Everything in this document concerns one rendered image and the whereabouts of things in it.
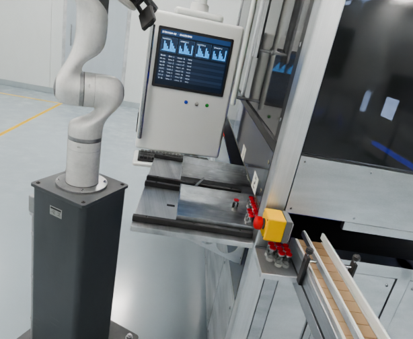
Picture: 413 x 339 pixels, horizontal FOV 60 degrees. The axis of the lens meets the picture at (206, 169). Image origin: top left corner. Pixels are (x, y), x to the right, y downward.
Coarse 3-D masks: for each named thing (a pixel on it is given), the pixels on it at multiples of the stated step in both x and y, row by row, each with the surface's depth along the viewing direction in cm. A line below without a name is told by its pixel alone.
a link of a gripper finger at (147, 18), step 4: (144, 8) 65; (148, 8) 64; (152, 8) 64; (156, 8) 67; (144, 12) 64; (148, 12) 64; (152, 12) 63; (140, 16) 65; (144, 16) 64; (148, 16) 63; (152, 16) 62; (140, 20) 64; (144, 20) 64; (148, 20) 63; (152, 20) 62; (144, 24) 63; (148, 24) 63; (152, 24) 64; (144, 28) 63
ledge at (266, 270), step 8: (256, 248) 113; (256, 256) 109; (264, 256) 109; (256, 264) 107; (264, 264) 105; (272, 264) 106; (264, 272) 102; (272, 272) 102; (280, 272) 103; (288, 272) 104; (280, 280) 102; (288, 280) 102; (296, 280) 103
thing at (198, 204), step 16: (192, 192) 142; (208, 192) 142; (224, 192) 142; (192, 208) 130; (208, 208) 132; (224, 208) 135; (240, 208) 137; (208, 224) 118; (224, 224) 118; (240, 224) 118
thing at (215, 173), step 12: (192, 168) 168; (204, 168) 171; (216, 168) 174; (228, 168) 175; (240, 168) 175; (192, 180) 149; (204, 180) 149; (216, 180) 159; (228, 180) 162; (240, 180) 165; (252, 192) 152
